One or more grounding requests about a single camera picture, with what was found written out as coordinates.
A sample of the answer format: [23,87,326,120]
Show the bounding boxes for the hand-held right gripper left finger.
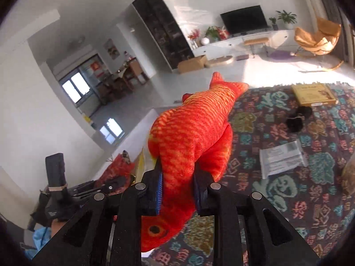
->
[32,158,164,266]

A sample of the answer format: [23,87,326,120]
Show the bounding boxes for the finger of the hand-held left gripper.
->
[96,175,134,196]

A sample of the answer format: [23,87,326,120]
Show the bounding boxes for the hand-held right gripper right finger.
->
[193,169,322,266]

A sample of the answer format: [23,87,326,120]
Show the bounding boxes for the red fish plush toy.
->
[141,72,249,252]

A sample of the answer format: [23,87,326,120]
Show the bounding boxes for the person's left forearm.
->
[24,219,67,259]

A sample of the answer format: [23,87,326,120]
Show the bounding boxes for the red printed bag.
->
[98,150,146,189]

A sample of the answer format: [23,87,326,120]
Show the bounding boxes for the grey plastic mailer bag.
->
[259,140,309,179]

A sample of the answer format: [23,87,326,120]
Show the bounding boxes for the wooden dining table and chairs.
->
[97,57,147,102]

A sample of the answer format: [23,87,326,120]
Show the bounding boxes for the black cloth accessory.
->
[286,107,313,133]

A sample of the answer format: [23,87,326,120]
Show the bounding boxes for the brown cardboard box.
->
[177,55,208,74]

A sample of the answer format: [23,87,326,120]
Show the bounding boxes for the round beige cat scratcher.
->
[205,55,233,67]

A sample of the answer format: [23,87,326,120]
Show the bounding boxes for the white television cabinet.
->
[193,29,296,60]

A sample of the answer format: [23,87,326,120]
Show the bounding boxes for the brown fluffy ball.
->
[342,164,355,198]

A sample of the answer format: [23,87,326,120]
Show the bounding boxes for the yellow flat cardboard box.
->
[291,83,339,106]

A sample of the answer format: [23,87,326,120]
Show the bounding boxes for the red flowers in glass vase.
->
[187,29,201,49]

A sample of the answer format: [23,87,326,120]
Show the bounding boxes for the dark glass-door bookcase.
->
[132,0,194,70]

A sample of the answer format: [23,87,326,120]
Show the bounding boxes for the purple floor mat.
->
[268,49,300,61]

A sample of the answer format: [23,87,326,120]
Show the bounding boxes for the red flower bouquet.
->
[205,25,231,41]

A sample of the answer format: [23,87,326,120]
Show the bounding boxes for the wooden bench with metal legs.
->
[243,37,270,59]

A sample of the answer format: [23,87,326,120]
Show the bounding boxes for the black flat television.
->
[220,5,269,36]

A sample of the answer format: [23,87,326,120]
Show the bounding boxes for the orange lounge chair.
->
[294,17,344,71]

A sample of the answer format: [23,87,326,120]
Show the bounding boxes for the large green potted plant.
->
[276,10,297,29]

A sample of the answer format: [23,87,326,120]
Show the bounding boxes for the dark grey curtain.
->
[316,0,355,64]

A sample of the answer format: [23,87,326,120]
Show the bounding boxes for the framed wall picture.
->
[104,39,120,60]

